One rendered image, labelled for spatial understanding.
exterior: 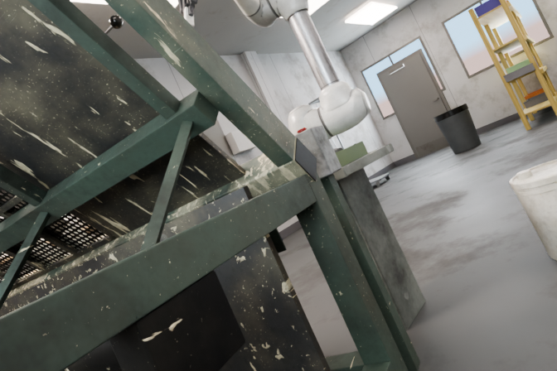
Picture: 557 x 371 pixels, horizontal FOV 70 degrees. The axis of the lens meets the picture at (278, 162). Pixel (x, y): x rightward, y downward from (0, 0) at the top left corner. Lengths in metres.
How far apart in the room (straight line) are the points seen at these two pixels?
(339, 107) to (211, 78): 0.89
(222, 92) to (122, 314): 0.62
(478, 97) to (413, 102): 1.32
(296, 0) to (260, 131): 0.96
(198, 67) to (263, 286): 0.63
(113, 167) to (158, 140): 0.21
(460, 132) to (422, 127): 2.40
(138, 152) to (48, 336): 0.71
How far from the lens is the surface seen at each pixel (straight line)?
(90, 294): 0.63
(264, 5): 2.01
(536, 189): 1.98
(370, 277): 1.51
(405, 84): 9.55
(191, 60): 1.03
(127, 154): 1.23
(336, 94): 1.83
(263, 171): 1.26
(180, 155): 0.99
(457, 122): 7.22
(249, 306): 1.26
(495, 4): 6.91
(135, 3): 1.00
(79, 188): 1.43
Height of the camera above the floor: 0.80
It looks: 3 degrees up
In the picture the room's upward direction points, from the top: 25 degrees counter-clockwise
